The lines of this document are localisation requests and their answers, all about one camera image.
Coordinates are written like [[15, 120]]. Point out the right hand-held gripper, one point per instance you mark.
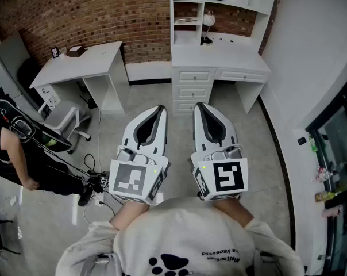
[[228, 177]]

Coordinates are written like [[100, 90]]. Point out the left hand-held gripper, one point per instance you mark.
[[127, 180]]

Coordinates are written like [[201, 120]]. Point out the person's left forearm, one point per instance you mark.
[[127, 216]]

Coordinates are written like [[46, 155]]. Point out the person's right forearm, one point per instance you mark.
[[233, 211]]

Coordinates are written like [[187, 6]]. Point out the white desk with hutch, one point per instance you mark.
[[219, 57]]

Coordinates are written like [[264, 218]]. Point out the plain white side desk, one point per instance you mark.
[[84, 62]]

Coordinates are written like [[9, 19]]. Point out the brown box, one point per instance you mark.
[[76, 51]]

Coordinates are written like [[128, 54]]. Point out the white low ledge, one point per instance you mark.
[[147, 70]]

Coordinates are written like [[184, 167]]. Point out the white power strip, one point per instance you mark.
[[98, 199]]

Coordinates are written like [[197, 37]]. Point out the white office chair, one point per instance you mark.
[[63, 111]]

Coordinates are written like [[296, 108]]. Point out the small black device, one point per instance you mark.
[[301, 141]]

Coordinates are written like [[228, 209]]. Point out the black white marker pen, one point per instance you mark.
[[221, 39]]

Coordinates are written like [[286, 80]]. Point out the green plastic bottle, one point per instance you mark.
[[312, 144]]

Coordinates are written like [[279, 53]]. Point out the light grey paw-print sweatshirt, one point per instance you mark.
[[179, 234]]

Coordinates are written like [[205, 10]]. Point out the white globe lamp brass base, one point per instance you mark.
[[208, 19]]

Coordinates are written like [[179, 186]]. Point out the clear plastic bottle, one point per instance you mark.
[[324, 174]]

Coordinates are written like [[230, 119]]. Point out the silver metal shelf ornament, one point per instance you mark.
[[186, 19]]

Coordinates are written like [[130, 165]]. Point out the black framed window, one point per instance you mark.
[[338, 142]]

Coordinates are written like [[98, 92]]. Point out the yellow green packet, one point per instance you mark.
[[324, 197]]

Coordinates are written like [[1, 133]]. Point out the pink packet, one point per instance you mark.
[[331, 212]]

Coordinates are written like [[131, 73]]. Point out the grey leaning board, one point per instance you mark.
[[9, 56]]

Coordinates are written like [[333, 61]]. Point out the white drawer pedestal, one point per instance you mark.
[[45, 92]]

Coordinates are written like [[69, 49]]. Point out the small black picture frame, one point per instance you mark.
[[55, 52]]

